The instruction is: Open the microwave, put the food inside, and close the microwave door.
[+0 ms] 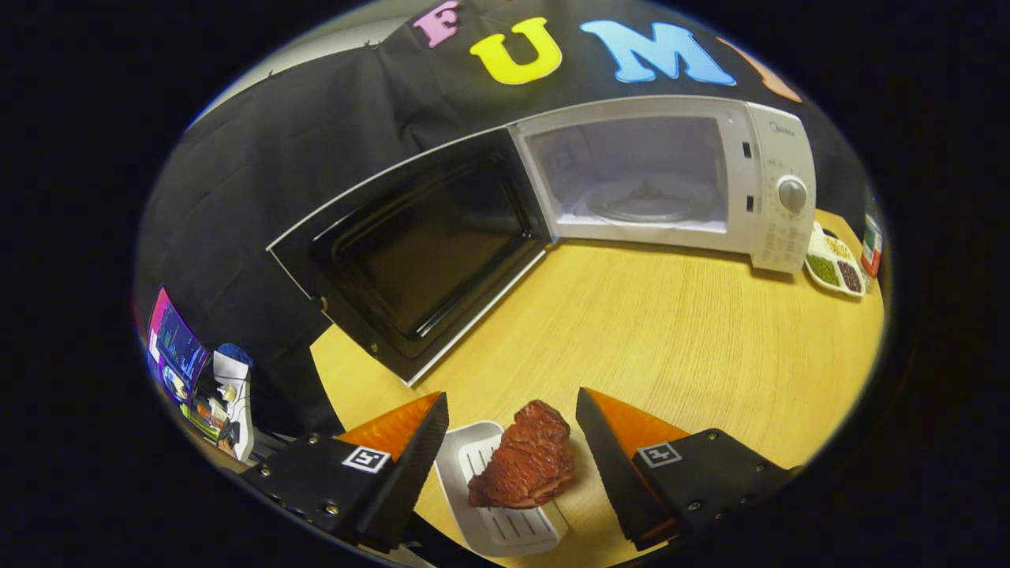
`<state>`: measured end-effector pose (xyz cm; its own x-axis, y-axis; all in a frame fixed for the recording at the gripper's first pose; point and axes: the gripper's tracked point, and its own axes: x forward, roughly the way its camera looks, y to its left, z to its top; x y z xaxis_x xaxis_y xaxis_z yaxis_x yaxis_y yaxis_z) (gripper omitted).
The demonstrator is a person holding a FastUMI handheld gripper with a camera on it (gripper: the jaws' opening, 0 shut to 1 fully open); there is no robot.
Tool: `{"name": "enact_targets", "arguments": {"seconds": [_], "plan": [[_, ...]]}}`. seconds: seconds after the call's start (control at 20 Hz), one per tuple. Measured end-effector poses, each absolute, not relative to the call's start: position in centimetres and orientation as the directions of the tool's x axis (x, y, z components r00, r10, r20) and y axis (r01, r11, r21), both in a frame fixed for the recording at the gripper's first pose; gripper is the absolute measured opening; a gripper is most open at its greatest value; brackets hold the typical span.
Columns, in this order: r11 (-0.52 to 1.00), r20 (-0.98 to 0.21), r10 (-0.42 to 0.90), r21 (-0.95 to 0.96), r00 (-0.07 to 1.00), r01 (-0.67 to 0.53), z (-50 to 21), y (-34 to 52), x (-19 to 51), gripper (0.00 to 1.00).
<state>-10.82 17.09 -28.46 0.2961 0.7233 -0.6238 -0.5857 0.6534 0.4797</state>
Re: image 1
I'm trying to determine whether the white ribbed tray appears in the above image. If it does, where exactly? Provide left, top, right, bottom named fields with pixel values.
left=435, top=420, right=569, bottom=559

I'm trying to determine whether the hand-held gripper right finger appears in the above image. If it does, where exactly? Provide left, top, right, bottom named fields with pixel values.
left=575, top=387, right=798, bottom=551

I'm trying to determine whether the black backdrop cloth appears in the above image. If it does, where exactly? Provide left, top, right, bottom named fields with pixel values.
left=134, top=0, right=877, bottom=435

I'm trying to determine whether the clear plastic water bottle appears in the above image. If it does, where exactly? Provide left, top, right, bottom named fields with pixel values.
left=860, top=213, right=883, bottom=278

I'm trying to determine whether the white toaster oven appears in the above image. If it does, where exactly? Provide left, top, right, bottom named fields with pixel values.
left=267, top=95, right=817, bottom=387

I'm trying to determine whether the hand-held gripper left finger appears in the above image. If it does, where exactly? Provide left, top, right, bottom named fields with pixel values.
left=241, top=391, right=450, bottom=553

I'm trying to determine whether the brown meat piece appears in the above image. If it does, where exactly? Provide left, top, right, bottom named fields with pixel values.
left=468, top=399, right=576, bottom=510

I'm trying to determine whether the white divided dish of beans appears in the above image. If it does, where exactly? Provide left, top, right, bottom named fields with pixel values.
left=803, top=222, right=867, bottom=298

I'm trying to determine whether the computer monitor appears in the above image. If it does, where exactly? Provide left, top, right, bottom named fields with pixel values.
left=147, top=287, right=212, bottom=403

